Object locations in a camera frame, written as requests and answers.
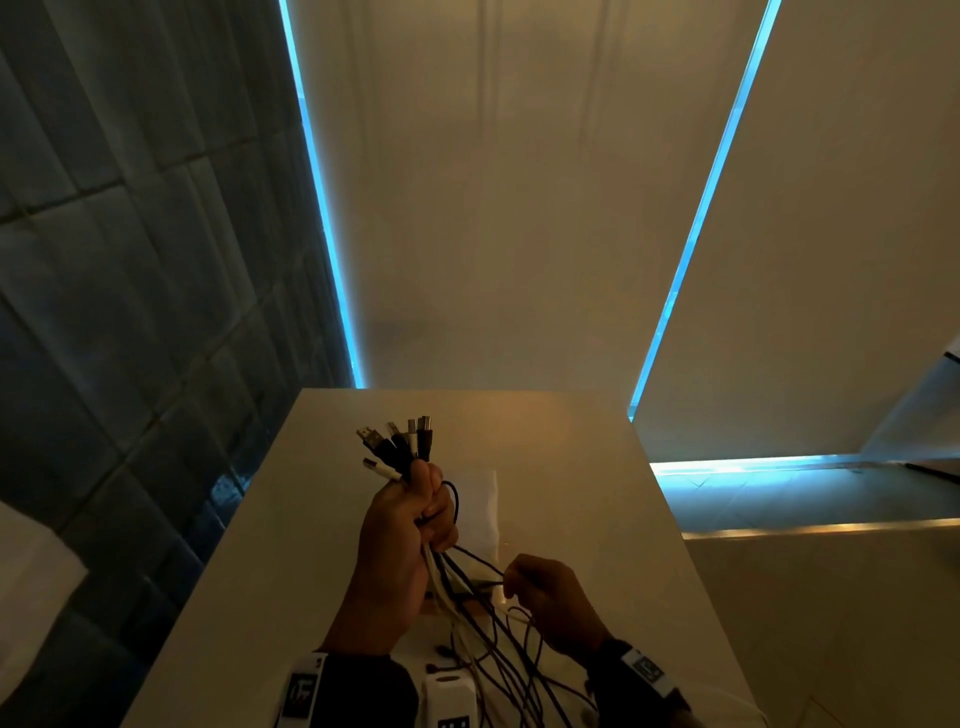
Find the person's left hand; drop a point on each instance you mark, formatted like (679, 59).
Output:
(390, 555)

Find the person's right hand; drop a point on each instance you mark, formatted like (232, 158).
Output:
(559, 600)

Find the white plastic pouch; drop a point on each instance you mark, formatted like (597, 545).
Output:
(480, 510)

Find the white table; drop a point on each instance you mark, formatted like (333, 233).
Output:
(585, 442)

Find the window sill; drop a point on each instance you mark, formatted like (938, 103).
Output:
(780, 495)

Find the white pillow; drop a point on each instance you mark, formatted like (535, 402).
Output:
(37, 585)

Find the black tripod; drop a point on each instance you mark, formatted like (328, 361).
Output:
(934, 472)

